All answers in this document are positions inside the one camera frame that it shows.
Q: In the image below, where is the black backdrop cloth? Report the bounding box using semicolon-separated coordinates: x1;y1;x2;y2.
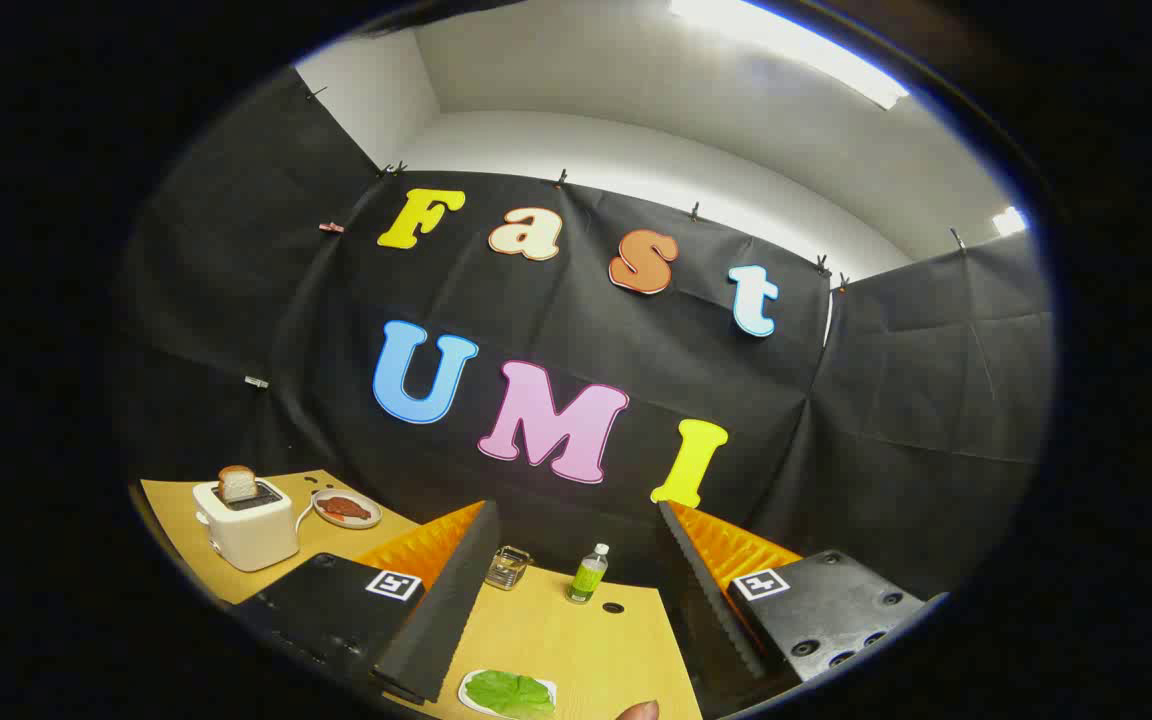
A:
121;65;1055;641

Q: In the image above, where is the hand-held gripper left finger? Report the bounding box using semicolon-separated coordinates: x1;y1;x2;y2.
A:
231;500;502;706

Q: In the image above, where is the long ceiling light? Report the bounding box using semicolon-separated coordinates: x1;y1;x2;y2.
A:
669;0;910;111

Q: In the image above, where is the metal wire basket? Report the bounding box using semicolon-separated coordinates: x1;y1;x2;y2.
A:
484;545;535;591

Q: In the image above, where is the white toaster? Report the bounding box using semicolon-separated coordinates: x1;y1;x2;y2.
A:
192;478;300;573

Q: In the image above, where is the green lettuce leaf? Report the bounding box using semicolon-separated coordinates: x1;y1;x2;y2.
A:
464;670;556;720

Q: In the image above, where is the green drink bottle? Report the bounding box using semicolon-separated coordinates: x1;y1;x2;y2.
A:
566;543;610;605

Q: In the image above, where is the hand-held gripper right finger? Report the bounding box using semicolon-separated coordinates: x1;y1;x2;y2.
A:
658;500;949;701

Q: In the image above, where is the round white plate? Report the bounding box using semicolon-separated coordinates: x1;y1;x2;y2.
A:
311;488;383;530

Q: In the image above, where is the square white plate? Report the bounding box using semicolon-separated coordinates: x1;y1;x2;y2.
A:
457;668;558;720

